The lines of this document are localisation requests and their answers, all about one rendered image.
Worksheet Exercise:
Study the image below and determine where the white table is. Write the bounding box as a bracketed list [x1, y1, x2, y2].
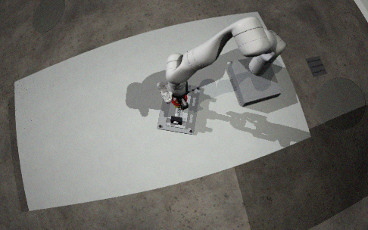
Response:
[13, 11, 312, 213]

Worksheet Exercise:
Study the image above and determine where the red handwheel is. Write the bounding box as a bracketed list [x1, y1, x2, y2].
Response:
[171, 95, 189, 108]

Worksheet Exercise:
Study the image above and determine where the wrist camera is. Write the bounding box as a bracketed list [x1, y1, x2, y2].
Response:
[156, 82, 173, 104]

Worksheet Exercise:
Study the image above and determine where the grey base plate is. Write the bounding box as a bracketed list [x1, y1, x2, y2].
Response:
[157, 85, 201, 136]

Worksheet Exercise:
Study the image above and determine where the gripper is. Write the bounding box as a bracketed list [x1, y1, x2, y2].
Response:
[171, 81, 190, 111]

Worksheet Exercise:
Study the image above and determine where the dark floor grate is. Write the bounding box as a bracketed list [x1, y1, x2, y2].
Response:
[305, 56, 328, 78]

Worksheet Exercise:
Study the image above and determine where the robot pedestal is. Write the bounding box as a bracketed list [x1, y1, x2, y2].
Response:
[226, 58, 282, 107]

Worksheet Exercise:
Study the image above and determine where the brass and black valve body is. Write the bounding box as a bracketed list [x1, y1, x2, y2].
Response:
[170, 106, 185, 126]

